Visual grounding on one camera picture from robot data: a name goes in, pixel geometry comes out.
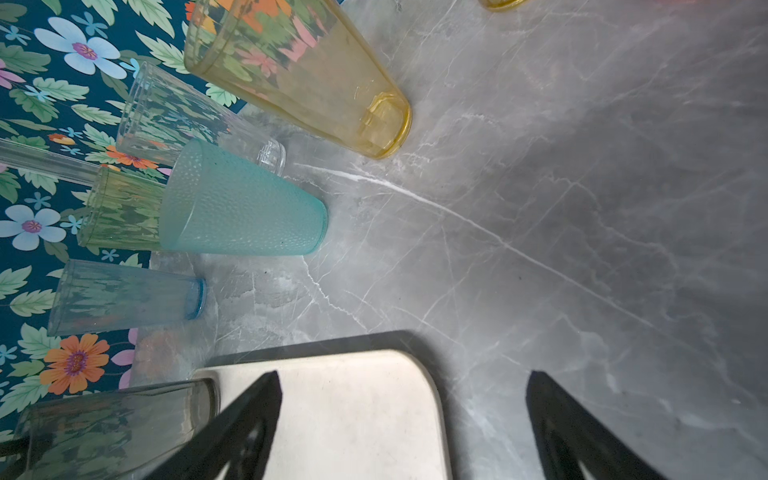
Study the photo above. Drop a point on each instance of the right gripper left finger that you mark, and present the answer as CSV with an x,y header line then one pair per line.
x,y
237,442

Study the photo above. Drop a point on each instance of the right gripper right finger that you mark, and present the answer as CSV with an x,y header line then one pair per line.
x,y
571,441

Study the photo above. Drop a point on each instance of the grey smoky tumbler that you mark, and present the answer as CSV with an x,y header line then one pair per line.
x,y
122,434

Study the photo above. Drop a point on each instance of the beige plastic tray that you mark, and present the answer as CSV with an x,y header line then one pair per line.
x,y
364,415

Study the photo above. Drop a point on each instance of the light blue tumbler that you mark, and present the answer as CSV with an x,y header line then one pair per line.
x,y
94,297

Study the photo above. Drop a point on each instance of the tall green faceted tumbler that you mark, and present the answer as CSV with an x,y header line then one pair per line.
x,y
122,212

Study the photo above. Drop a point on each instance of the teal dotted tumbler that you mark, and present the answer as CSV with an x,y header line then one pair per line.
x,y
218,203

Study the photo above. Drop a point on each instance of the clear glass tumbler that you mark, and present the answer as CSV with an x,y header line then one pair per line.
x,y
163,114

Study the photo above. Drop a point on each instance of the tall yellow tumbler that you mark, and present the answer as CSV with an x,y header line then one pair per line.
x,y
303,61

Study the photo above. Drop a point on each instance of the short yellow tumbler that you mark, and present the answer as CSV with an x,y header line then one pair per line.
x,y
500,5

